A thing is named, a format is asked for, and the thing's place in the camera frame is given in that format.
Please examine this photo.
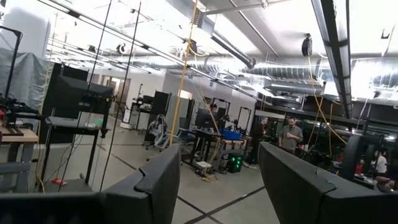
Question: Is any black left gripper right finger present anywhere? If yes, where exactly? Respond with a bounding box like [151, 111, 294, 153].
[257, 142, 398, 224]

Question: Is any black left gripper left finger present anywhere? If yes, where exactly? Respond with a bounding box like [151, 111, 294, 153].
[0, 143, 182, 224]

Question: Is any blue plastic bin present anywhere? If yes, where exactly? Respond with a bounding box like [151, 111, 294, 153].
[220, 129, 243, 141]

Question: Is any person in grey-green top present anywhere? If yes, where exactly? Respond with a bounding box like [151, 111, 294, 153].
[277, 116, 304, 156]

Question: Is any office chair with clutter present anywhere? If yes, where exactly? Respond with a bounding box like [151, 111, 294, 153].
[142, 113, 170, 152]

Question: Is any computer tower with green lights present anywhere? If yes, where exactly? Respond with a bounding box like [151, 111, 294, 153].
[226, 152, 245, 174]

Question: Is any black desk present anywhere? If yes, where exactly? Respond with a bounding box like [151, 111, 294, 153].
[182, 127, 219, 169]

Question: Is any black standing panel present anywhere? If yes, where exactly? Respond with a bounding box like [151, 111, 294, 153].
[145, 90, 172, 142]

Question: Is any small red object on floor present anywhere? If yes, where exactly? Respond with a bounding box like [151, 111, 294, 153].
[50, 177, 68, 187]

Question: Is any person in white top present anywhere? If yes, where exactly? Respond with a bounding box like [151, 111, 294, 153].
[373, 149, 388, 175]

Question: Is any black computer monitor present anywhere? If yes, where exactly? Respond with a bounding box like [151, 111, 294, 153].
[195, 108, 213, 129]

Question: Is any black metal cart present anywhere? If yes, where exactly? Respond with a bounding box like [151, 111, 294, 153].
[40, 116, 110, 188]

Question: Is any black boxy hood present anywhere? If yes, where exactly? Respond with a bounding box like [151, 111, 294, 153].
[55, 74, 114, 116]

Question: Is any wooden table with grey legs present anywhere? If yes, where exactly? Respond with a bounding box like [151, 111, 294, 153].
[0, 126, 40, 194]

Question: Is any long black ceiling light fixture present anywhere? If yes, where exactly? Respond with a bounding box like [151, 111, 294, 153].
[310, 0, 354, 119]

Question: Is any grey tarp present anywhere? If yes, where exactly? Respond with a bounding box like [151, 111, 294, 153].
[0, 48, 51, 110]

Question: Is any yellow cable from reel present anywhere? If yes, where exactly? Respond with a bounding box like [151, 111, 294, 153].
[307, 55, 348, 146]

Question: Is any thin black hanging cable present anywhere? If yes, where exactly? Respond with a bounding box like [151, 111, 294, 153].
[99, 0, 142, 192]
[58, 0, 113, 192]

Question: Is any long hanging yellow cable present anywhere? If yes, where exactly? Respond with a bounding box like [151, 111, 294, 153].
[169, 0, 200, 146]

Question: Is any corrugated silver ceiling duct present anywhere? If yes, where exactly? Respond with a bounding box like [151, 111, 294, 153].
[241, 64, 325, 85]

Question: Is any black ceiling cable reel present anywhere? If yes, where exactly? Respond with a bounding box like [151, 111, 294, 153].
[300, 33, 313, 57]

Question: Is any smooth grey ceiling duct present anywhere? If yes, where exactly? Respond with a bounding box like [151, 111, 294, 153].
[210, 30, 257, 70]

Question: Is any black metal frame post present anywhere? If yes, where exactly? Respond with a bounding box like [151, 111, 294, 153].
[0, 25, 24, 100]

